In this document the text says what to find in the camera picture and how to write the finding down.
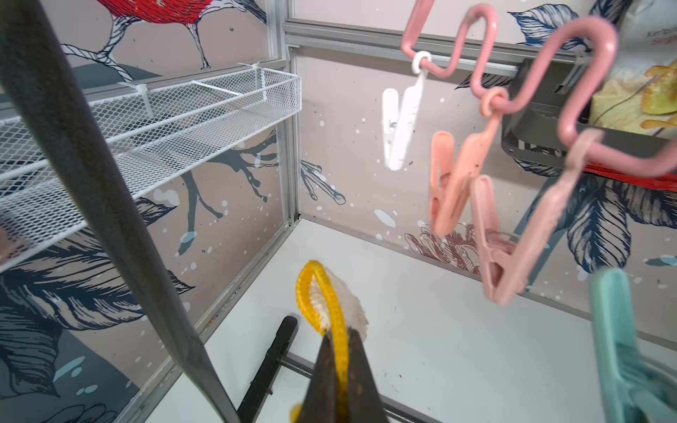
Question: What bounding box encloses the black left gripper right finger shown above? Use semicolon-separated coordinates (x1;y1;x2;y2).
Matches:
347;328;388;423

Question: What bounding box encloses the pink clip hanger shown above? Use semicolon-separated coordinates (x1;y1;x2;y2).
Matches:
400;1;676;178

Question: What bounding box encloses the white clothespin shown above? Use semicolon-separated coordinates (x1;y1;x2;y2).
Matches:
382;51;432;171

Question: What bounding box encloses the red cassava chips bag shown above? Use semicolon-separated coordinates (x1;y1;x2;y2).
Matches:
581;0;677;192

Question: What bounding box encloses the white knit glove yellow cuff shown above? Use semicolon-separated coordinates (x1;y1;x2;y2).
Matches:
295;260;368;422

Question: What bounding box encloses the teal clothespin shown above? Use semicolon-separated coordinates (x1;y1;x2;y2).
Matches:
589;268;676;423

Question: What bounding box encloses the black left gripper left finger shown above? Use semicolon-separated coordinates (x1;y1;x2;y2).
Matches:
294;333;338;423

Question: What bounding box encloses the black wall basket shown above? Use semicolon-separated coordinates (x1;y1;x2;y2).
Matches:
501;62;668;168

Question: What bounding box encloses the white wire mesh shelf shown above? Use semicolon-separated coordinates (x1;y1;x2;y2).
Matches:
1;66;301;271

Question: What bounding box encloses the pink clothespin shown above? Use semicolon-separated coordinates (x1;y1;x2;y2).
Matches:
428;86;509;238

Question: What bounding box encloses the black garment rack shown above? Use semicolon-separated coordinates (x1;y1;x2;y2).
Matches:
0;0;440;423

